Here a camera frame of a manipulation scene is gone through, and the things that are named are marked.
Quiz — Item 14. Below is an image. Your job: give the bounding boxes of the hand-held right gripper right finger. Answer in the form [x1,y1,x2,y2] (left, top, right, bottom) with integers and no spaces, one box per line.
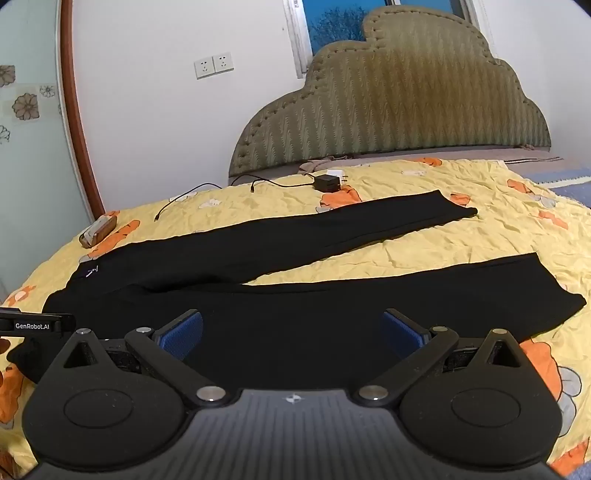
[357,308,528,409]

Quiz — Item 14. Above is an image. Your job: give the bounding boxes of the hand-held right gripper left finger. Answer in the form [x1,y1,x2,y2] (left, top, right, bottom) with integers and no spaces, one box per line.
[59,310,228,409]

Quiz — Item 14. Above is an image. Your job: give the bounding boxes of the black pants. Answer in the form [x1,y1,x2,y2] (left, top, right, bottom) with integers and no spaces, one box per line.
[7,189,587,385]

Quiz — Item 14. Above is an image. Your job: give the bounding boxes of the brown holder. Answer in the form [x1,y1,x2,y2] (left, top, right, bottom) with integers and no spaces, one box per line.
[78,213,118,249]

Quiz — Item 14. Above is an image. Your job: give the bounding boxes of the yellow printed blanket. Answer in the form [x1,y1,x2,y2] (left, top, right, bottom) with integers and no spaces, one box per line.
[0,157,591,480]

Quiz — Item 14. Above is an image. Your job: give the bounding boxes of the frosted glass door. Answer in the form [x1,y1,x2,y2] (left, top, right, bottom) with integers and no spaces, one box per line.
[0,0,93,296]

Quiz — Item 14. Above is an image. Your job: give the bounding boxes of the blue patterned mat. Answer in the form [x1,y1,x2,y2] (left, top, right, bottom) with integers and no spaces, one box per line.
[538,167,591,204]

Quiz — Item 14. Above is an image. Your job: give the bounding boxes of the olive padded headboard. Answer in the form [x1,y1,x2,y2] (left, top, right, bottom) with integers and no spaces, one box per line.
[228,4,552,185]

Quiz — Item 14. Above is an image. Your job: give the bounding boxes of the black cable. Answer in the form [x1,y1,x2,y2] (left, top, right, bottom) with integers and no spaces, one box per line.
[228,174,320,193]
[154,183,223,221]

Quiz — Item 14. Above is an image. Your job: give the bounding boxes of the brown wooden door frame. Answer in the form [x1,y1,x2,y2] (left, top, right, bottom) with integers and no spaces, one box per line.
[60,0,106,222]

